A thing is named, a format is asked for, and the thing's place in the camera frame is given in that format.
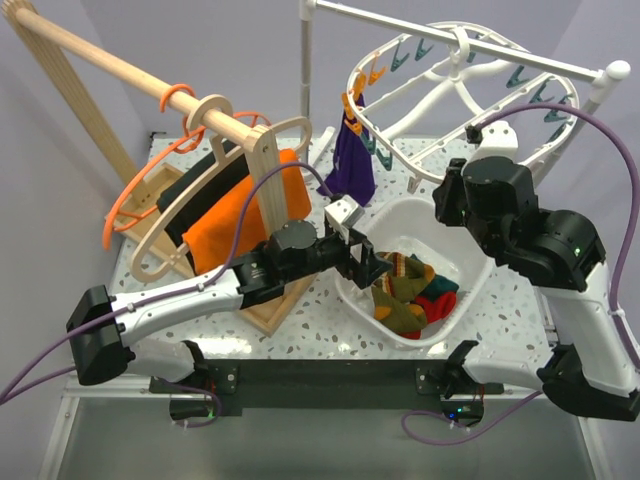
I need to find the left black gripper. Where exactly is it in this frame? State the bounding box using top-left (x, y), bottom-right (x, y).
top-left (282, 224), bottom-right (391, 288)

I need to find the striped olive sock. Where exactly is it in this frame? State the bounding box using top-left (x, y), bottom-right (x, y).
top-left (374, 252), bottom-right (435, 302)
top-left (371, 276), bottom-right (428, 334)

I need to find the red santa sock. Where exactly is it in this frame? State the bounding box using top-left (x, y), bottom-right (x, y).
top-left (414, 292), bottom-right (457, 324)
top-left (398, 330), bottom-right (422, 340)

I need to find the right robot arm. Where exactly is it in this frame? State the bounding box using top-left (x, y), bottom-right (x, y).
top-left (433, 156), bottom-right (639, 422)

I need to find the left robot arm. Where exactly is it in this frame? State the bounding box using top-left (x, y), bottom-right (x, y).
top-left (66, 220), bottom-right (392, 392)

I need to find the white clip sock hanger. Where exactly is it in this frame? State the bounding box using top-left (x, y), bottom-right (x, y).
top-left (342, 22), bottom-right (580, 193)

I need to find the wooden hanger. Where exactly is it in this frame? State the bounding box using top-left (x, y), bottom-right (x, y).
top-left (129, 94), bottom-right (312, 283)

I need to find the orange plastic hanger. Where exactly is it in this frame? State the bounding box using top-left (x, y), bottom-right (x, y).
top-left (102, 83), bottom-right (274, 251)

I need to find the white plastic basin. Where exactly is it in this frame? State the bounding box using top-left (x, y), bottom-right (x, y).
top-left (334, 196), bottom-right (494, 350)

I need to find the purple sock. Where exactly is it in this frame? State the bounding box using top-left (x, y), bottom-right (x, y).
top-left (324, 113), bottom-right (376, 206)

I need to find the white drying rack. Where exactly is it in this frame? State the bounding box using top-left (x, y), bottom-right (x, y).
top-left (300, 1), bottom-right (631, 181)

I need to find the black cloth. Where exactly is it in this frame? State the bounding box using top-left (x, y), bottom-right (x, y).
top-left (156, 152), bottom-right (249, 246)

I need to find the orange cloth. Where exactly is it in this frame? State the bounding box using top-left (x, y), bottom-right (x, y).
top-left (182, 148), bottom-right (312, 276)

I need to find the wooden clothes rack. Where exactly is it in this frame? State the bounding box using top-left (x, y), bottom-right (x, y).
top-left (3, 0), bottom-right (319, 337)

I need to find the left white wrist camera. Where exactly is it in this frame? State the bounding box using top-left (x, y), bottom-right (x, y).
top-left (324, 195), bottom-right (364, 236)

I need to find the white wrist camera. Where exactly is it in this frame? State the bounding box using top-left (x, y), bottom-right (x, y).
top-left (465, 120), bottom-right (518, 162)
top-left (324, 195), bottom-right (364, 236)

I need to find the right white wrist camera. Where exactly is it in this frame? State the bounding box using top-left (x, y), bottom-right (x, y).
top-left (465, 120), bottom-right (518, 162)

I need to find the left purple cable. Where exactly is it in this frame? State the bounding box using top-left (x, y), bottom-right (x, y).
top-left (0, 160), bottom-right (339, 406)

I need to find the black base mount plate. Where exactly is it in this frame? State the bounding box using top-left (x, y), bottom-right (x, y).
top-left (149, 359), bottom-right (483, 420)

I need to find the aluminium frame rail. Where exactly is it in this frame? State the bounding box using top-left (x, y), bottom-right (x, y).
top-left (37, 374), bottom-right (175, 479)

